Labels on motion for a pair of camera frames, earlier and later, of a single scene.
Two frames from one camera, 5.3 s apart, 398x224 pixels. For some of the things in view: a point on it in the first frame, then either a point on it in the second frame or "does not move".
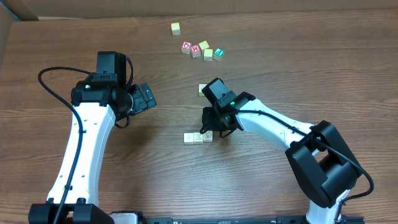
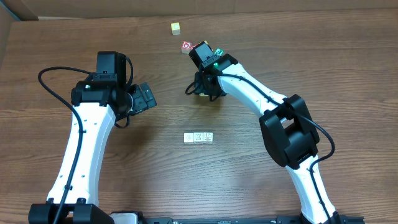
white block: [198, 138] does not move
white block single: [188, 138] does not move
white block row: [208, 137] does not move
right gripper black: [209, 123] -> [200, 86]
